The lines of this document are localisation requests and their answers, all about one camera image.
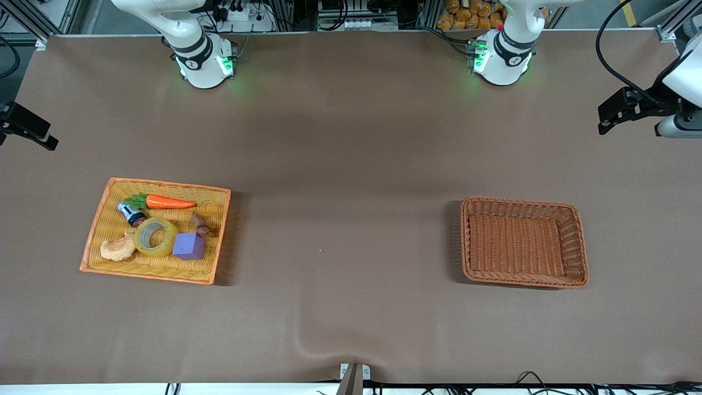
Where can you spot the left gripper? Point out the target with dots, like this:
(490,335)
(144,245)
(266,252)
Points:
(656,100)

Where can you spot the yellow packing tape roll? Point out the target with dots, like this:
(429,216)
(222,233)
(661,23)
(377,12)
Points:
(163,249)

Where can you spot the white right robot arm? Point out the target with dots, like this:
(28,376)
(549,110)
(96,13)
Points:
(197,60)

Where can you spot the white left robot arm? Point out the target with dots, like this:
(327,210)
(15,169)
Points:
(504,60)

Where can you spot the tan toy bread piece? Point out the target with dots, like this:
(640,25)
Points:
(118,249)

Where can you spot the orange toy carrot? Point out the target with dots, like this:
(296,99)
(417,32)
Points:
(170,203)

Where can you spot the pile of orange toy breads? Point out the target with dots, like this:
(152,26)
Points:
(471,16)

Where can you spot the yellow woven tray orange rim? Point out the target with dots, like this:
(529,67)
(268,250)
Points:
(159,263)

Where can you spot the brown wicker basket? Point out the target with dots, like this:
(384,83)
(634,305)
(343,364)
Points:
(515,247)

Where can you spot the brown toy mushroom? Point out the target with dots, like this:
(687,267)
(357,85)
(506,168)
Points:
(200,224)

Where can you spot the purple foam block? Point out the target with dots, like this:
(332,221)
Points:
(189,246)

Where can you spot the white power strip with plugs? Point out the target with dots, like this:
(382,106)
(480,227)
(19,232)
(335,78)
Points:
(244,19)

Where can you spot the small white power strip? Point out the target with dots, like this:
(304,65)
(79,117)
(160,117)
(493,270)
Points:
(357,24)

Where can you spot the brown table cover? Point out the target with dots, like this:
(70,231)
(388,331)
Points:
(351,164)

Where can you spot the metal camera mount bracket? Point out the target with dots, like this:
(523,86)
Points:
(354,378)

